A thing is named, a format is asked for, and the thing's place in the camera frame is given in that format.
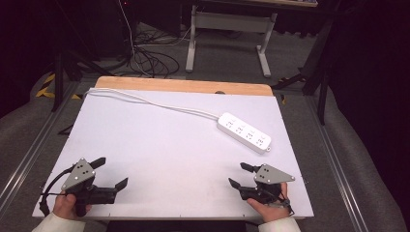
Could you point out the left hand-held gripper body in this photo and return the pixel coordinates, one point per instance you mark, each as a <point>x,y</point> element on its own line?
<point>82,188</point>

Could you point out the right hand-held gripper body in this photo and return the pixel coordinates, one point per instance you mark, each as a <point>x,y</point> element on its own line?
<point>269,176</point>

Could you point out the person's left hand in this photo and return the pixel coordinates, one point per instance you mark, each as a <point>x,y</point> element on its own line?
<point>64,206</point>

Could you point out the person's right hand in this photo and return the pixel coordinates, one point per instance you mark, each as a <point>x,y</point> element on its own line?
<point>272,211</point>

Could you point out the white power strip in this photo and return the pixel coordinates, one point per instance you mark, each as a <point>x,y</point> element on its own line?
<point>244,132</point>

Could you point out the white board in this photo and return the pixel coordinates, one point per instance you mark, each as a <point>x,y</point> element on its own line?
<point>167,151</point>

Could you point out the black tripod stand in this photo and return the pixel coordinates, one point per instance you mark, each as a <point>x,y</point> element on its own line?
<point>58,80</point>

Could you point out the wooden table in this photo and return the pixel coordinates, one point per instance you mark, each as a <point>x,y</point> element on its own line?
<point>180,86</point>

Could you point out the black metal stand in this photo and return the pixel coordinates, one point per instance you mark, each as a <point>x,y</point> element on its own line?
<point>322,80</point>

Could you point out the aluminium floor rail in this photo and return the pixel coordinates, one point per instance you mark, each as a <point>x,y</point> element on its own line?
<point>338,167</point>
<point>32,148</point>

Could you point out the white metal desk frame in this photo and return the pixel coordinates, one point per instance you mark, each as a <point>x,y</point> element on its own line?
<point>229,22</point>

